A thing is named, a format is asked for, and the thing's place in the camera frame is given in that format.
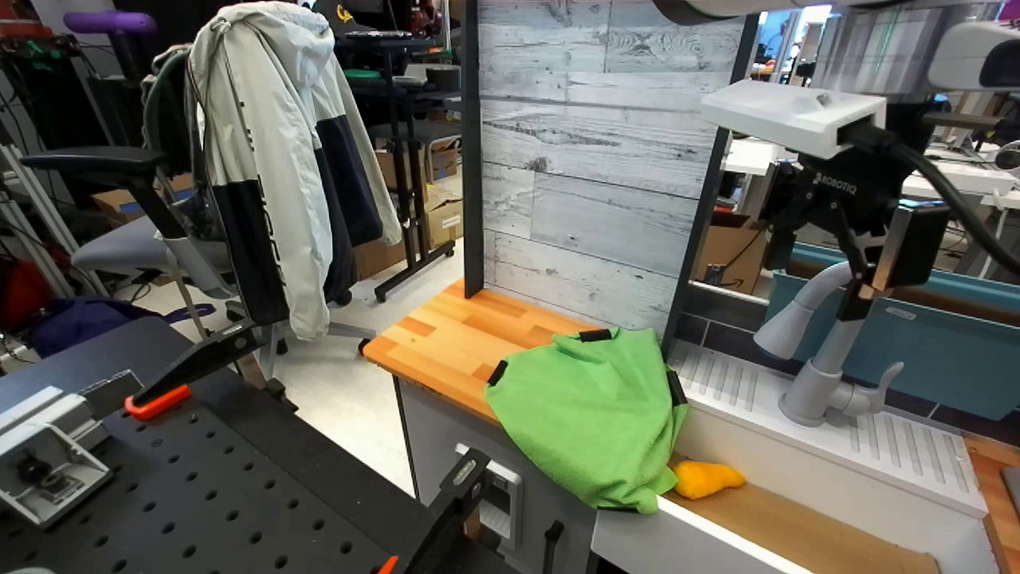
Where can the grey wood backsplash panel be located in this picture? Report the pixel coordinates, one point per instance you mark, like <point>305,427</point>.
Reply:
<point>595,151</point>

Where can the grey tap faucet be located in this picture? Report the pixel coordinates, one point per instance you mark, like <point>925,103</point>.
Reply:
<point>816,384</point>

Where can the white and navy jacket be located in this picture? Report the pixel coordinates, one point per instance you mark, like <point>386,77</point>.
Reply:
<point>289,160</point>

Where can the green cloth bag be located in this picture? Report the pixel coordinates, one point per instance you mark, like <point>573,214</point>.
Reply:
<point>598,413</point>

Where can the black orange clamp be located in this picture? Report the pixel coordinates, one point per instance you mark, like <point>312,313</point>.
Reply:
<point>175,384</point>

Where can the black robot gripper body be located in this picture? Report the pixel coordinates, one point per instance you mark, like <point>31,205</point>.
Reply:
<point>861,193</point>

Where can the yellow sponge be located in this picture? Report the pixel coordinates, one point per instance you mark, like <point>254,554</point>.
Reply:
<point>702,479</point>

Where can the black perforated workbench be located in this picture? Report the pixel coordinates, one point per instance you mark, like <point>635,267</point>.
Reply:
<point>231,484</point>

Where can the cardboard box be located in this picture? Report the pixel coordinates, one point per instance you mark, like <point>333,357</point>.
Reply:
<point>731,255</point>

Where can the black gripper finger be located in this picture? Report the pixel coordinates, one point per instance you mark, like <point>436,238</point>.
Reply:
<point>856,287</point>
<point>778,246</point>

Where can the teal plastic bin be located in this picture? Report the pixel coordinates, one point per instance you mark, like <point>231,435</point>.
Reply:
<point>958,338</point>

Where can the white background table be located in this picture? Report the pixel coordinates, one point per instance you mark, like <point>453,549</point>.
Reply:
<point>987,188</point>

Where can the grey office chair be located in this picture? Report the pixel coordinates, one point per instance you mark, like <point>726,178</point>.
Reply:
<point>175,234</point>

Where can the white kitchen cabinet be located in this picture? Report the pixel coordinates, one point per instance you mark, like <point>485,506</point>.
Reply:
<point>534,525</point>

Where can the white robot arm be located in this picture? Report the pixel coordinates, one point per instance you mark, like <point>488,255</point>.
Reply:
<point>856,121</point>

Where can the silver metal bracket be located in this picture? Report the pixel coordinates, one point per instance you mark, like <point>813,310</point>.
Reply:
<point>48,447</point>

